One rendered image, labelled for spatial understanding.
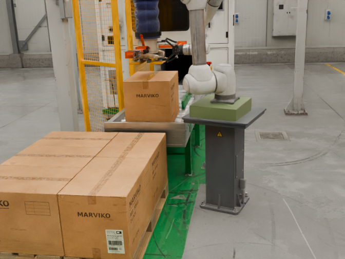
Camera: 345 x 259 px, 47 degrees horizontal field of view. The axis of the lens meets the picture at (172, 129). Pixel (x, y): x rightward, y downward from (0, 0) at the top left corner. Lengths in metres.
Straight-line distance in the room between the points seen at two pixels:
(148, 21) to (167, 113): 0.79
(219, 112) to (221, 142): 0.28
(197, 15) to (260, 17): 9.31
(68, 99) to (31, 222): 2.07
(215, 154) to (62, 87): 1.95
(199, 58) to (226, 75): 0.23
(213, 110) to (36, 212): 1.34
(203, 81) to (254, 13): 9.33
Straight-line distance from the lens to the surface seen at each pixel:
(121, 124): 3.40
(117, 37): 4.09
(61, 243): 2.47
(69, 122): 4.37
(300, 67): 6.07
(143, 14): 3.50
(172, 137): 3.34
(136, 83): 3.36
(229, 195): 3.11
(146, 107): 3.38
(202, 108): 2.86
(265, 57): 12.02
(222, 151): 3.00
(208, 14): 3.01
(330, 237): 2.97
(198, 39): 2.81
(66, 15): 4.20
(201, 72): 2.80
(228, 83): 2.90
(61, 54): 4.25
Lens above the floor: 1.48
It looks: 16 degrees down
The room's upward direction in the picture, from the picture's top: 2 degrees counter-clockwise
